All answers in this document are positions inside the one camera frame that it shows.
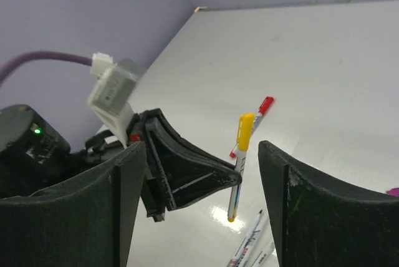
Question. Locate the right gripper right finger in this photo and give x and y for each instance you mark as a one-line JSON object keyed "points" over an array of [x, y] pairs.
{"points": [[319, 220]]}

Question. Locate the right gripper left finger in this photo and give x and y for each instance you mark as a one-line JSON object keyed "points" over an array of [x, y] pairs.
{"points": [[87, 220]]}

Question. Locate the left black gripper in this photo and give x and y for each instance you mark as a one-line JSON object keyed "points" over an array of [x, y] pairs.
{"points": [[177, 173]]}

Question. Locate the purple pen cap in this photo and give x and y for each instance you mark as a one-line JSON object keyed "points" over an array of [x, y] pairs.
{"points": [[393, 192]]}

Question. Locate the yellow pen cap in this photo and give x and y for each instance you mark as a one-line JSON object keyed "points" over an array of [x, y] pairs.
{"points": [[244, 130]]}

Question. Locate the red white pen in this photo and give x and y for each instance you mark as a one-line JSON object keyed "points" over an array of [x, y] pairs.
{"points": [[257, 120]]}

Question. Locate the red pen cap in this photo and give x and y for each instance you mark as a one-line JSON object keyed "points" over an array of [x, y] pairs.
{"points": [[264, 107]]}

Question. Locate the black tipped white pen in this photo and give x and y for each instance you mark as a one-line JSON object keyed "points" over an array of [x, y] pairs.
{"points": [[234, 260]]}

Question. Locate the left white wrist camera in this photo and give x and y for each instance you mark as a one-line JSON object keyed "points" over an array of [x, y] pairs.
{"points": [[109, 99]]}

